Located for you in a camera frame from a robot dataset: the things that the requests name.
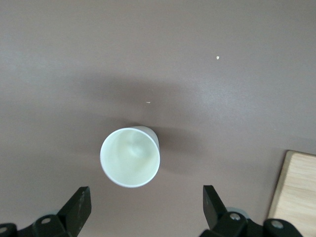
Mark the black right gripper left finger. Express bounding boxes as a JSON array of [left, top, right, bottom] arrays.
[[0, 186, 92, 237]]

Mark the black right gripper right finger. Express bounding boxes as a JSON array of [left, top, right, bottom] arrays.
[[199, 185, 304, 237]]

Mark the clear glass cup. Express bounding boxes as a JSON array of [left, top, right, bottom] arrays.
[[99, 125, 160, 189]]

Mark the bamboo cutting board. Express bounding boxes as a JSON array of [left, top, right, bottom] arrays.
[[268, 150, 316, 237]]

